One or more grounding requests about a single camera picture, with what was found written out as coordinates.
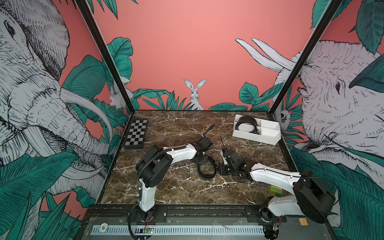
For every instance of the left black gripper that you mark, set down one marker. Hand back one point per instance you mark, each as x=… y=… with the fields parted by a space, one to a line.
x=205 y=160

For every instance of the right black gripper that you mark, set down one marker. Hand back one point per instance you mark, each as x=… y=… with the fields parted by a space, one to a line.
x=221 y=166

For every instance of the black belt long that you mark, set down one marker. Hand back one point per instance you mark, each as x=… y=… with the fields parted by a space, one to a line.
x=207 y=169

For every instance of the long black belt s-curved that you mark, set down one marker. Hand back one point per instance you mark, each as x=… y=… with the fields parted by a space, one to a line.
x=248 y=120

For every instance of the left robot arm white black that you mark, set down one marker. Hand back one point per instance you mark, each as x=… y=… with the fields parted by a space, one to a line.
x=154 y=165

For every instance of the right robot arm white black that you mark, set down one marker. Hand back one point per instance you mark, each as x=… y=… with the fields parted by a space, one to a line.
x=309 y=196

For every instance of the white foam storage box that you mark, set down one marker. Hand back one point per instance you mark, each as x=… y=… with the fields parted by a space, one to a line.
x=269 y=132

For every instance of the green yellow striped block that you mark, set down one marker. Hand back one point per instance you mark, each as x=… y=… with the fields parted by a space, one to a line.
x=276 y=190

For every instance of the black white checkerboard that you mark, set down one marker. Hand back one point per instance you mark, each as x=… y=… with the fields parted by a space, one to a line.
x=136 y=134

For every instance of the orange label sticker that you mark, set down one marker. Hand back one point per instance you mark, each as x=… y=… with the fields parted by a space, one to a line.
x=303 y=221

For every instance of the white round knob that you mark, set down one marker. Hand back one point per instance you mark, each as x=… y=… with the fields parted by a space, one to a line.
x=103 y=227

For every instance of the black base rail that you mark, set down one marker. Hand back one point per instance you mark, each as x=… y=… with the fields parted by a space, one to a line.
x=164 y=212

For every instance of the white slotted cable duct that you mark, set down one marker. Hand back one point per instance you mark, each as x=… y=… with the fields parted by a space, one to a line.
x=170 y=230

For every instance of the left black frame post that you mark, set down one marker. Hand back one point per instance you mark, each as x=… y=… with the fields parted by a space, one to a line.
x=98 y=38

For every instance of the black frame post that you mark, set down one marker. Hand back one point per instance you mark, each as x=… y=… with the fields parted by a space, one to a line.
x=324 y=21
x=98 y=38

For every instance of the right black frame post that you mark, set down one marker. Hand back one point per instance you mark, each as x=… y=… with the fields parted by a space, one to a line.
x=324 y=21

